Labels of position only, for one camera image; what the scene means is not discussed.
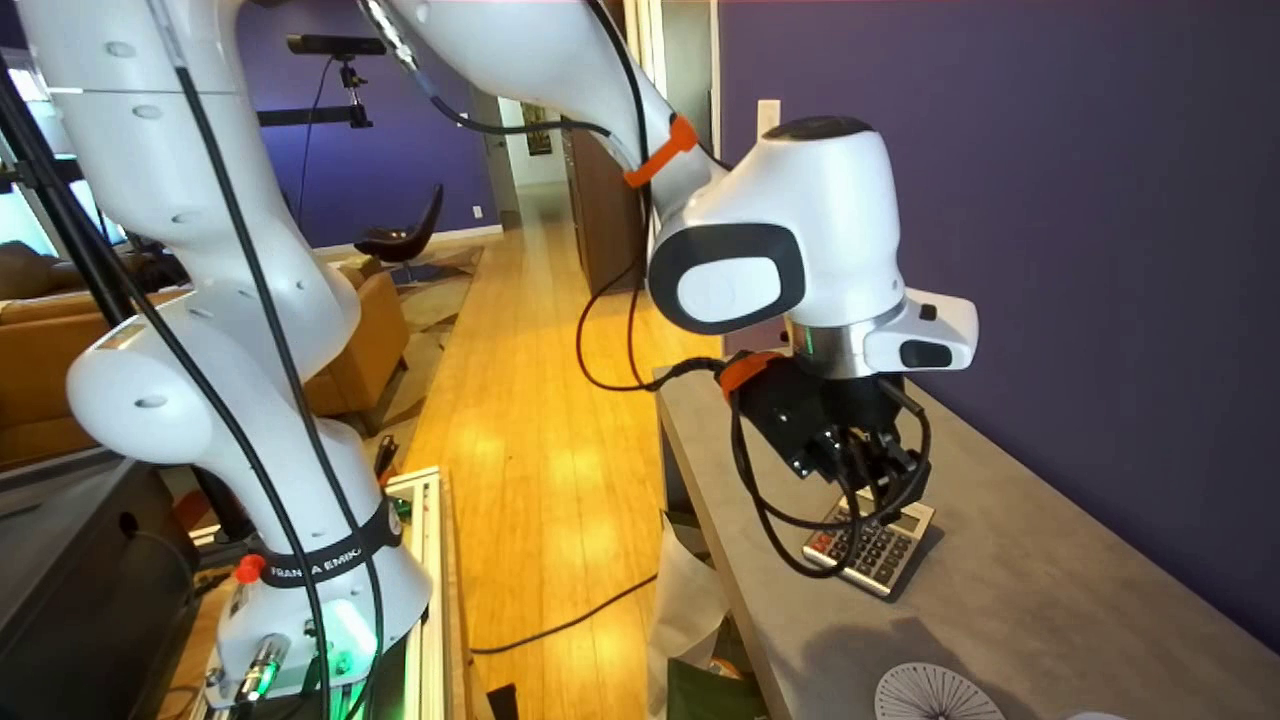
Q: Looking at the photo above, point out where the dark green box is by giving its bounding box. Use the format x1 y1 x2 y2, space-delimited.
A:
663 658 766 720

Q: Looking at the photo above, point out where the white round disc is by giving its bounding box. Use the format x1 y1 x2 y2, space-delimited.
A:
874 660 1010 720

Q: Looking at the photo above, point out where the white plastic bag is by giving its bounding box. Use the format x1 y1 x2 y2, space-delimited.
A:
650 524 737 673

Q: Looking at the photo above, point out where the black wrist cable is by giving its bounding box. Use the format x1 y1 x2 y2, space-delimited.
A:
574 0 936 583

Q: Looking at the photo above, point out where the orange strap on forearm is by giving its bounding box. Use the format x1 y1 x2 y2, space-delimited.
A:
619 112 704 191

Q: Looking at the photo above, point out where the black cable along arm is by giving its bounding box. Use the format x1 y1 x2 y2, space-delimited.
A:
131 0 394 712

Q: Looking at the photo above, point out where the bright distant window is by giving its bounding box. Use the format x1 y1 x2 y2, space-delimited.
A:
0 133 63 258

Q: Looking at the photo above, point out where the black printed band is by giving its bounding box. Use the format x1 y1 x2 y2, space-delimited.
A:
247 499 408 593

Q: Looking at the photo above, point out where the brown wooden cabinet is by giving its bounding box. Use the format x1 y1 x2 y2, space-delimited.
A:
555 125 653 302

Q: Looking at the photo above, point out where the black floor cable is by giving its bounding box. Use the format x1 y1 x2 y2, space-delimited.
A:
463 567 668 660

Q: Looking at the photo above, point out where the white metal frame rail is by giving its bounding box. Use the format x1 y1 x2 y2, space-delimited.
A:
375 465 474 720

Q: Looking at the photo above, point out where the orange strap at camera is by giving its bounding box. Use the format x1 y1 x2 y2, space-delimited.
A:
715 347 784 402

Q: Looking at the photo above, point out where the black camera on mount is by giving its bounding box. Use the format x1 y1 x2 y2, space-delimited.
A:
284 32 394 60

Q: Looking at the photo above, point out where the grey table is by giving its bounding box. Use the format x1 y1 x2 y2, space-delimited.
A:
650 362 1280 720

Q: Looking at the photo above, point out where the grey desk calculator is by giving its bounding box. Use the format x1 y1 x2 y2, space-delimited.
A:
801 494 941 603

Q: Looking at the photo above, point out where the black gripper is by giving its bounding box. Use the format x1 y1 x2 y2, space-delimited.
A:
817 376 936 529

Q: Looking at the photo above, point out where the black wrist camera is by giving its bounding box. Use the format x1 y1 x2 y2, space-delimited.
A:
729 357 848 479

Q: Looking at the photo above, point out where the black tripod pole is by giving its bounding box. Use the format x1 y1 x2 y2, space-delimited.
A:
0 52 258 552

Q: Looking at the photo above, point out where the black curved chair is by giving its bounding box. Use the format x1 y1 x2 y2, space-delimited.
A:
354 179 453 270

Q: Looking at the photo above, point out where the brown couch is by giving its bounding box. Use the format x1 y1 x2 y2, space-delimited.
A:
0 246 418 472

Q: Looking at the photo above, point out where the black cabinet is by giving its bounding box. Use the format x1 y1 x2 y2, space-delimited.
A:
0 448 203 720

